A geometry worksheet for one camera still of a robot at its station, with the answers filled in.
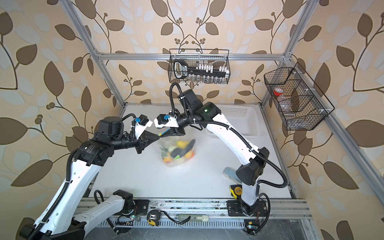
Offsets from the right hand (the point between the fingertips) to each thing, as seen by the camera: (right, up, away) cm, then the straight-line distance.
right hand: (161, 129), depth 64 cm
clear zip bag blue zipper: (+4, -13, +18) cm, 23 cm away
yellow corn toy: (+7, -10, +22) cm, 25 cm away
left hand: (-1, -3, 0) cm, 3 cm away
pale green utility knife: (+14, -43, +7) cm, 46 cm away
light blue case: (+35, -26, +19) cm, 47 cm away
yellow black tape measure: (+36, -33, +13) cm, 51 cm away
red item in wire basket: (+60, +19, +17) cm, 65 cm away
